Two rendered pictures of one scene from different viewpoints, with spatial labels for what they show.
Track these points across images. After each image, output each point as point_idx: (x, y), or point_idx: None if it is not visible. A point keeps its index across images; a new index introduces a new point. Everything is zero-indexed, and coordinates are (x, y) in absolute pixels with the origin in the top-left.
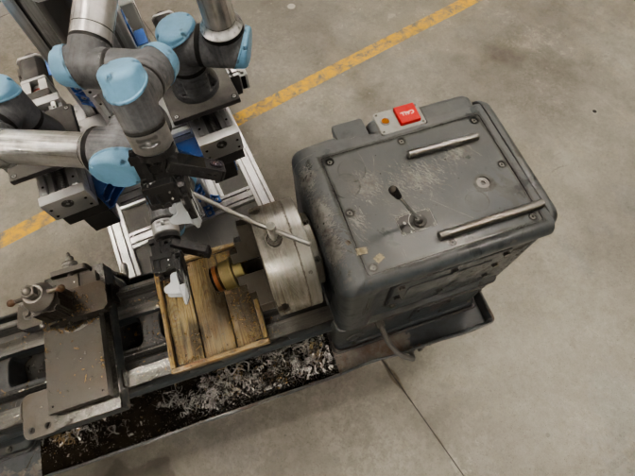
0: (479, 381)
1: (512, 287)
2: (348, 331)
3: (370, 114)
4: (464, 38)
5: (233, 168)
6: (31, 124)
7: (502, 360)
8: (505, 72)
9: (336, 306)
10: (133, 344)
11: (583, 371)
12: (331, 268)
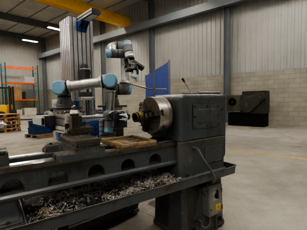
0: None
1: (246, 206)
2: (183, 152)
3: None
4: None
5: (123, 132)
6: (70, 94)
7: (262, 226)
8: None
9: (177, 117)
10: (92, 166)
11: (299, 222)
12: (173, 99)
